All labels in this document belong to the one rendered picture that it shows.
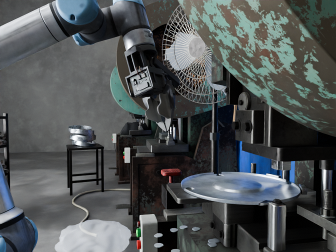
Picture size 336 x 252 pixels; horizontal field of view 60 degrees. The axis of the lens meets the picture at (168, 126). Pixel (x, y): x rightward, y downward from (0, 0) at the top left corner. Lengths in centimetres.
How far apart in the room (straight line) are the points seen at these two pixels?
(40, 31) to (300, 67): 51
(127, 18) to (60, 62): 672
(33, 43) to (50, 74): 677
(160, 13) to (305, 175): 149
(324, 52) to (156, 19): 188
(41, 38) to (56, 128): 675
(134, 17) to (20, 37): 26
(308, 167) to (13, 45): 88
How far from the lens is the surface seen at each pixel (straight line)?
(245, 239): 72
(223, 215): 74
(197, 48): 153
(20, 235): 89
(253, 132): 72
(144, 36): 75
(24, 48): 69
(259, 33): 31
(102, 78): 732
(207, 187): 75
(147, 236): 97
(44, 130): 745
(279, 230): 63
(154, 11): 213
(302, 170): 106
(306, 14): 27
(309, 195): 79
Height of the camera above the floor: 97
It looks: 3 degrees down
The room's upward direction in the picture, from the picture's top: straight up
